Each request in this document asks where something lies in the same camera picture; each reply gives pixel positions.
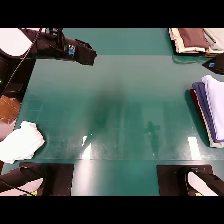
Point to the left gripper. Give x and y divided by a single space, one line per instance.
81 52

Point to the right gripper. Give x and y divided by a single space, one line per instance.
216 64

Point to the white garment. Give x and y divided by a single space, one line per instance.
20 143
216 38

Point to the brown garment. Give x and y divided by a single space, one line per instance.
193 36

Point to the purple garment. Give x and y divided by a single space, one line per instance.
201 100

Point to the red garment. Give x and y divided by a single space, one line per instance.
196 101

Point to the cream garment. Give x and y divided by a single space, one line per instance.
175 41

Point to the beige garment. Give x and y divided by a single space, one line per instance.
213 144

